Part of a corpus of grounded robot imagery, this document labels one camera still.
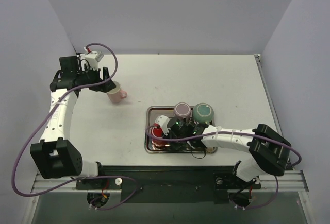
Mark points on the cream ceramic mug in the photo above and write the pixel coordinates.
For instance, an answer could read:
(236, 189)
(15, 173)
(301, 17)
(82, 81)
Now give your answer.
(211, 150)

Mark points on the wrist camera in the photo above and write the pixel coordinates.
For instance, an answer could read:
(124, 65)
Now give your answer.
(92, 59)
(162, 121)

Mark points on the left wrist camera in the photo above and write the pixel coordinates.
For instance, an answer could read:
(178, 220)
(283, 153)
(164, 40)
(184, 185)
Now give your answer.
(92, 59)

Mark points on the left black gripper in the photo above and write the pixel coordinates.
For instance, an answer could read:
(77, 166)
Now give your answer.
(99, 80)

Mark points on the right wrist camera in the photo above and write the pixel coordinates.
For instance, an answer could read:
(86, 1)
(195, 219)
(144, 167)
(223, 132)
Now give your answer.
(162, 121)

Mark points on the lilac ceramic mug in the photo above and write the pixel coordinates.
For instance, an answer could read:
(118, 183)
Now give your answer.
(182, 110)

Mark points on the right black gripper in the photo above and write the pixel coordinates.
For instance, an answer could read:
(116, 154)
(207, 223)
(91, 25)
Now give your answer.
(169, 130)

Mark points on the teal speckled ceramic mug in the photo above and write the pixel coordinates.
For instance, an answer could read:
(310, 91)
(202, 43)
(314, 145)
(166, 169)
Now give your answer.
(203, 113)

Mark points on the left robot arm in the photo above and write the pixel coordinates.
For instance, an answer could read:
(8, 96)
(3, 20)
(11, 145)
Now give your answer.
(54, 155)

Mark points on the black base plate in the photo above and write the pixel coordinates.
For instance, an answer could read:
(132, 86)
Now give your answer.
(169, 184)

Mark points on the red ceramic mug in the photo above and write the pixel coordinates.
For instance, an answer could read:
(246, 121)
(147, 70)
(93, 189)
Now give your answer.
(156, 131)

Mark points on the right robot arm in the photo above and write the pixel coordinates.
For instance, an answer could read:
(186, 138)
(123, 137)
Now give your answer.
(268, 150)

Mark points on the stainless steel tray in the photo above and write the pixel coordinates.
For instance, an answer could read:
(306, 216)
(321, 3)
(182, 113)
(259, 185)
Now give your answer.
(152, 113)

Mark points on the pink faceted ceramic mug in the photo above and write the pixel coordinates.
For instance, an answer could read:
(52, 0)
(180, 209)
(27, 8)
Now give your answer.
(116, 95)

